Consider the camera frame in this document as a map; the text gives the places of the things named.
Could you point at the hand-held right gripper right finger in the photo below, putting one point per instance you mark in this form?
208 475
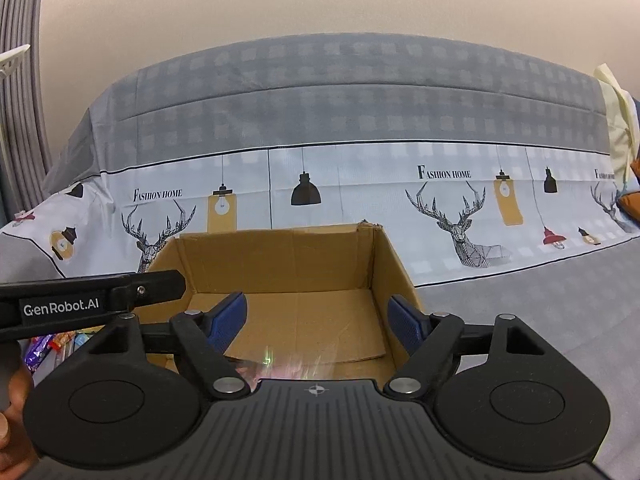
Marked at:
402 321

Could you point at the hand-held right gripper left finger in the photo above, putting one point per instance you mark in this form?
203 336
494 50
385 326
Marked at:
230 316

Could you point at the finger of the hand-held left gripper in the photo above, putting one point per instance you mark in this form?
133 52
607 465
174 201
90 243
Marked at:
155 285

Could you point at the brown cardboard box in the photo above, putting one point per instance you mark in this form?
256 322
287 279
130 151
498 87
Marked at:
300 270

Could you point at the person's left hand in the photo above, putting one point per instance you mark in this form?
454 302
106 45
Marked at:
20 390

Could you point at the purple snack packet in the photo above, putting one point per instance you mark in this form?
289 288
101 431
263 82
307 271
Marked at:
39 352

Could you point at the clear shiny wrapper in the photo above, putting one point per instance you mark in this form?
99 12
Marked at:
280 365

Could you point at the grey curtain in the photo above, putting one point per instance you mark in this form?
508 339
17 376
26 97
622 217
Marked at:
20 125

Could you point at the deer printed blanket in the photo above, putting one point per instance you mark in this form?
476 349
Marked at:
350 110

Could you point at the white plastic hanger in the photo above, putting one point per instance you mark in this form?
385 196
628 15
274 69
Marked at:
12 62

